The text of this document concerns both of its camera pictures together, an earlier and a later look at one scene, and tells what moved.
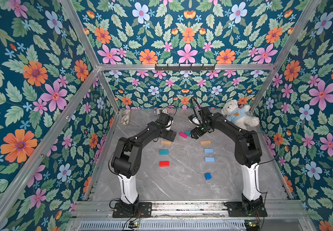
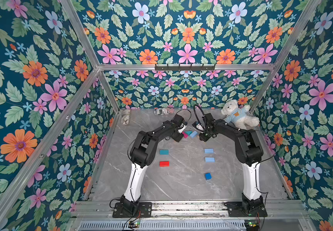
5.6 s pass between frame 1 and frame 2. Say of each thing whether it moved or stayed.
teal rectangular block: stayed
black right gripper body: moved
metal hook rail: stayed
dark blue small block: stayed
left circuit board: stayed
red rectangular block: stayed
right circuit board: stayed
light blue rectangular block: moved
